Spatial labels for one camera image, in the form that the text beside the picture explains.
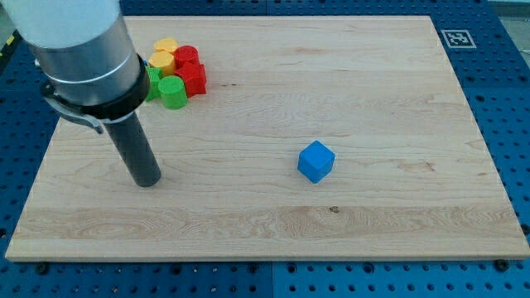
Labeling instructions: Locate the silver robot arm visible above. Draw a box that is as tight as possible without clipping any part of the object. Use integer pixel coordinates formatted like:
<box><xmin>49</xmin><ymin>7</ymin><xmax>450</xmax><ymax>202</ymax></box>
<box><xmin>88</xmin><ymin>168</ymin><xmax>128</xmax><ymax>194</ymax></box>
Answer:
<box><xmin>1</xmin><ymin>0</ymin><xmax>149</xmax><ymax>132</ymax></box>

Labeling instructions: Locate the blue cube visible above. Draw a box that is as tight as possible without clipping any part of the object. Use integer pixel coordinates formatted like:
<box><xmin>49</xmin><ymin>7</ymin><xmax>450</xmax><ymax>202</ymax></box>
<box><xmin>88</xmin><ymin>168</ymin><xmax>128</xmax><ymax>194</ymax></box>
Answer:
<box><xmin>297</xmin><ymin>141</ymin><xmax>335</xmax><ymax>184</ymax></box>

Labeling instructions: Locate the red cube block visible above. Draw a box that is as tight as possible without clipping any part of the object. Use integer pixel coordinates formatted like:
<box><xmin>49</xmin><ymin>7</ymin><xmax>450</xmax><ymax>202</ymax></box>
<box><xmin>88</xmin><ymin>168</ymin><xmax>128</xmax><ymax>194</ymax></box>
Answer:
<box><xmin>174</xmin><ymin>62</ymin><xmax>207</xmax><ymax>98</ymax></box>

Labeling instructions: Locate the green cylinder block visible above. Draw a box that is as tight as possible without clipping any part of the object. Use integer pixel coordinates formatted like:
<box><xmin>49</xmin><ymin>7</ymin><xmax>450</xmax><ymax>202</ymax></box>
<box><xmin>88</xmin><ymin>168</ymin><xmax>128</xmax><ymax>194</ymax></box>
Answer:
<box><xmin>158</xmin><ymin>75</ymin><xmax>187</xmax><ymax>109</ymax></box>

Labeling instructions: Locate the red cylinder block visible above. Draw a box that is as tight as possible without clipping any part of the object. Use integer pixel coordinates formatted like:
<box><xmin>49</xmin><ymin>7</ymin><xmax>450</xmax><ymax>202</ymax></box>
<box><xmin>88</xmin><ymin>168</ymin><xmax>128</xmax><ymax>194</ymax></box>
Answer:
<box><xmin>173</xmin><ymin>46</ymin><xmax>200</xmax><ymax>69</ymax></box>

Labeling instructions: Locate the front yellow cylinder block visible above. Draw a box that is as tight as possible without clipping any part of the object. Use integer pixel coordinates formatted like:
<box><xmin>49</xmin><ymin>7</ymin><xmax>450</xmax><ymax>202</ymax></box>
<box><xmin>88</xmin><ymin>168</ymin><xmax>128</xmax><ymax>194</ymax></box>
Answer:
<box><xmin>147</xmin><ymin>51</ymin><xmax>176</xmax><ymax>76</ymax></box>

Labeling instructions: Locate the yellow cylinder block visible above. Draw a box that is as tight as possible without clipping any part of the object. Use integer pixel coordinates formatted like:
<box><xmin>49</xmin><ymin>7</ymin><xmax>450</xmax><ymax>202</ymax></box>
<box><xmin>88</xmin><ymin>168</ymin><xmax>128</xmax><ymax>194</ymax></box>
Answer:
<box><xmin>153</xmin><ymin>37</ymin><xmax>179</xmax><ymax>54</ymax></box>
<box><xmin>147</xmin><ymin>51</ymin><xmax>176</xmax><ymax>76</ymax></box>

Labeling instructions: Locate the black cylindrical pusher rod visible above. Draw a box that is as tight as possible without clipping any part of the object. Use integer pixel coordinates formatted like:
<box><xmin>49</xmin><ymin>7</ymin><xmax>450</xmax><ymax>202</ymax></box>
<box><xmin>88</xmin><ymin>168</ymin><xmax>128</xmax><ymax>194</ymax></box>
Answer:
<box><xmin>104</xmin><ymin>112</ymin><xmax>161</xmax><ymax>187</ymax></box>

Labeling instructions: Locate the rear yellow cylinder block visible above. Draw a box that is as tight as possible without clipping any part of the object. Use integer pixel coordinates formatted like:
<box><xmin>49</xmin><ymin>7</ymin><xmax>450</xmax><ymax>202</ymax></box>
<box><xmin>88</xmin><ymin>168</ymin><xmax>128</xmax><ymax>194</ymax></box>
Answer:
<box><xmin>153</xmin><ymin>37</ymin><xmax>179</xmax><ymax>54</ymax></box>

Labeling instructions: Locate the wooden board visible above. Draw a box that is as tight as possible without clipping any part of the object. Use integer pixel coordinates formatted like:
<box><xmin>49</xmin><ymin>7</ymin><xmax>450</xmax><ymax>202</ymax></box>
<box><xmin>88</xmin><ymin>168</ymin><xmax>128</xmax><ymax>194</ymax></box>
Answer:
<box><xmin>6</xmin><ymin>16</ymin><xmax>529</xmax><ymax>262</ymax></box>

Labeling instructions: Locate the white fiducial marker tag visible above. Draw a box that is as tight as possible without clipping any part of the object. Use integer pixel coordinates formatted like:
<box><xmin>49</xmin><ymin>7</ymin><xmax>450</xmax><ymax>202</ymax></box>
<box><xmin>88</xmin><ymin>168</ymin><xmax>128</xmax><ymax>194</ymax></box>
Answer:
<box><xmin>441</xmin><ymin>29</ymin><xmax>476</xmax><ymax>49</ymax></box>

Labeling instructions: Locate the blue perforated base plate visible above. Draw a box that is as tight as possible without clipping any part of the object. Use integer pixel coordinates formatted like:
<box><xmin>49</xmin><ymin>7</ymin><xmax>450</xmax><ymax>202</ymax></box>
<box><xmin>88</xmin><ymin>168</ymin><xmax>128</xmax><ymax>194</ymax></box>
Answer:
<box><xmin>1</xmin><ymin>0</ymin><xmax>529</xmax><ymax>297</ymax></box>

